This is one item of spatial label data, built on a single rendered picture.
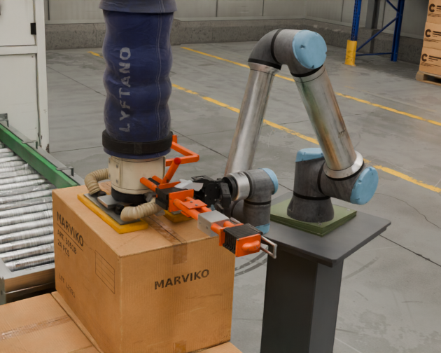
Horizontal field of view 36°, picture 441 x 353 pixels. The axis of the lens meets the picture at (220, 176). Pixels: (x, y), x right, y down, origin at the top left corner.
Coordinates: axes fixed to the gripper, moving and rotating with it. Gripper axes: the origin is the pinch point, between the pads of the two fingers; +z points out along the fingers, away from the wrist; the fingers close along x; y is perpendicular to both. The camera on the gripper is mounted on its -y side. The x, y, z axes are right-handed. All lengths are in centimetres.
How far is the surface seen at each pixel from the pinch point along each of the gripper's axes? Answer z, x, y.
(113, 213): 11.1, -10.6, 21.2
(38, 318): 30, -53, 40
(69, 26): -341, -62, 933
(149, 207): 5.4, -4.8, 8.2
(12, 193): 0, -53, 164
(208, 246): -8.9, -15.8, -4.0
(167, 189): 1.3, 1.7, 4.5
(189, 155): -25.1, 0.9, 35.1
